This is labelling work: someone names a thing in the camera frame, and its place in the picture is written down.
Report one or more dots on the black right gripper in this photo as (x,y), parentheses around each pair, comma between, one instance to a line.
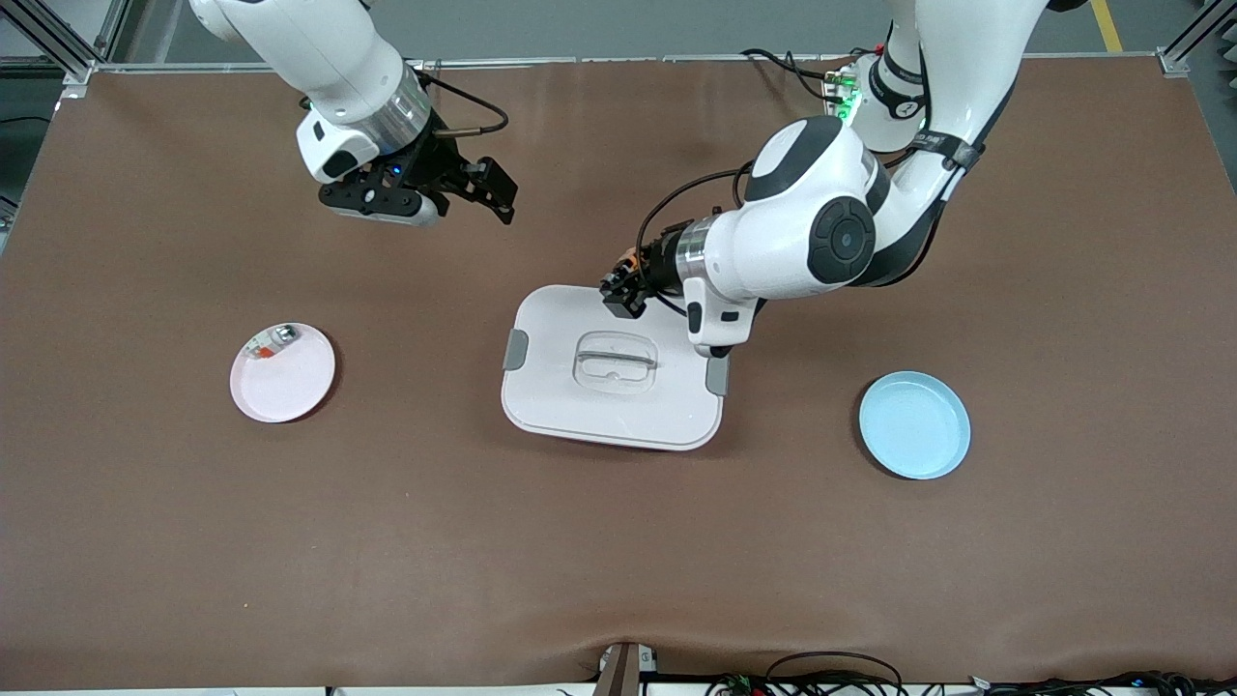
(434,160)

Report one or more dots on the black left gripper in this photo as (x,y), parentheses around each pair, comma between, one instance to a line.
(659,265)

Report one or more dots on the orange push button switch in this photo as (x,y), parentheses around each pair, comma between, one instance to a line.
(630,259)

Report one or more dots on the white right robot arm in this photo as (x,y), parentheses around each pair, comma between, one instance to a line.
(309,48)

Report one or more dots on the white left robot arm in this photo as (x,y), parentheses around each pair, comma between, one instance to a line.
(802,242)

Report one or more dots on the white lidded storage box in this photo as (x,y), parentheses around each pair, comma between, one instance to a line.
(599,416)

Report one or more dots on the brown table mat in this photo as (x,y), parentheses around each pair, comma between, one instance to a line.
(618,541)

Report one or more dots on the small clear electrical component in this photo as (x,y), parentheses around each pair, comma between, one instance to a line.
(271,343)

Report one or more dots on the pink round plate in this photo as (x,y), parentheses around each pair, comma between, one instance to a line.
(285,387)

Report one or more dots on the light blue round plate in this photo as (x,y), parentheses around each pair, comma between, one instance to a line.
(913,425)

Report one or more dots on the silver table edge rail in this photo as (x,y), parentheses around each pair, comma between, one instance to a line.
(628,61)

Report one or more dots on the brown bracket post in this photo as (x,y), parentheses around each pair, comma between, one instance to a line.
(623,672)

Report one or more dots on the aluminium frame profile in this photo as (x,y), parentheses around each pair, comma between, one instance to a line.
(1184,48)
(77,72)

